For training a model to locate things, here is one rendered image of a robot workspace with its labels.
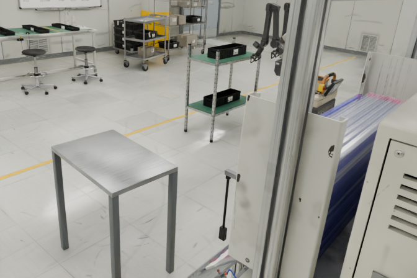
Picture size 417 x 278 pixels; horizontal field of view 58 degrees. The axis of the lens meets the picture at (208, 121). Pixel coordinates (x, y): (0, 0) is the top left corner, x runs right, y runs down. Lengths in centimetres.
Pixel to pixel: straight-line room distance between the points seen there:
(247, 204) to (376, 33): 1067
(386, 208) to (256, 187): 20
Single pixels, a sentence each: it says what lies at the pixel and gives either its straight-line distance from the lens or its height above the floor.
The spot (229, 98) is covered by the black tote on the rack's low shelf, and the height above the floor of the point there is 41.
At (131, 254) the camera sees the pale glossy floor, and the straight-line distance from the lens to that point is 286.
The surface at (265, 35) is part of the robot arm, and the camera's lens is 405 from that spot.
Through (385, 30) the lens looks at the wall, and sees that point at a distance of 1117.
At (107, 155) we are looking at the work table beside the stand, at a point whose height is 80.
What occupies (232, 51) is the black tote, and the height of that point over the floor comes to 102.
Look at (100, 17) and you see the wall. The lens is 902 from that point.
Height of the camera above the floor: 189
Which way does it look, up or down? 22 degrees down
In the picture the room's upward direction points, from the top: 4 degrees clockwise
